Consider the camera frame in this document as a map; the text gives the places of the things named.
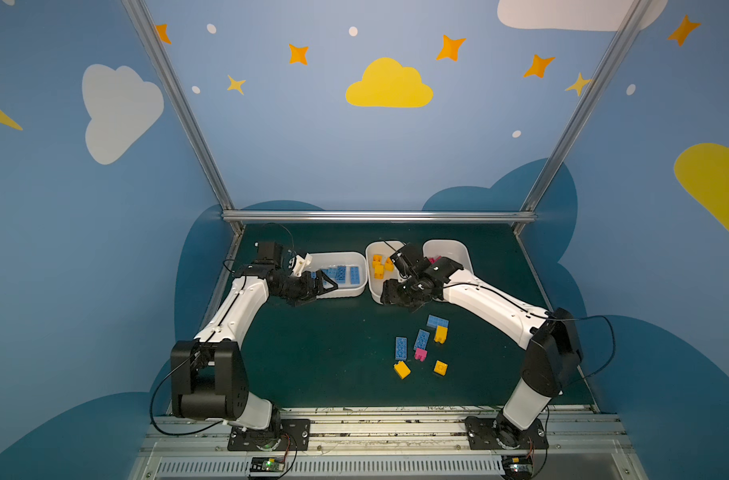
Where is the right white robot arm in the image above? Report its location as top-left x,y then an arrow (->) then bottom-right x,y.
381,244 -> 584,448

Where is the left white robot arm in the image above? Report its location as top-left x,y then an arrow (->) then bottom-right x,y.
166,242 -> 338,440

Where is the left white plastic bin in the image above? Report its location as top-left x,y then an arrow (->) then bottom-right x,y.
304,252 -> 368,299

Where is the white plastic bin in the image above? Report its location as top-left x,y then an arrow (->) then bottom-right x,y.
423,239 -> 474,273
304,252 -> 368,299
366,240 -> 405,304

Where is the middle white plastic bin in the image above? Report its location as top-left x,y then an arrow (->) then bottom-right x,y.
366,240 -> 405,304

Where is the right white plastic bin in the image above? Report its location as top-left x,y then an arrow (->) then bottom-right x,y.
423,239 -> 474,273

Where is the left green circuit board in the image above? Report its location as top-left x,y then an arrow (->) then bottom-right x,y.
248,457 -> 286,475

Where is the green circuit board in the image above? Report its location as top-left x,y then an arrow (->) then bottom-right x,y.
248,457 -> 286,475
502,456 -> 534,479

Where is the right green circuit board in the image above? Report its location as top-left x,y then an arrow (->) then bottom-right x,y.
502,456 -> 534,479

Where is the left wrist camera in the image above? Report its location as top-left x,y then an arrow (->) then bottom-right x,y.
290,253 -> 312,277

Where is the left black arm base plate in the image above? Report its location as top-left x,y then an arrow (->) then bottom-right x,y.
226,418 -> 310,452

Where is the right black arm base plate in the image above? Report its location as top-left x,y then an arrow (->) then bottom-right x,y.
464,415 -> 549,450

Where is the aluminium front rail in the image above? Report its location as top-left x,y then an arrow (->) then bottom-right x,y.
130,405 -> 647,479

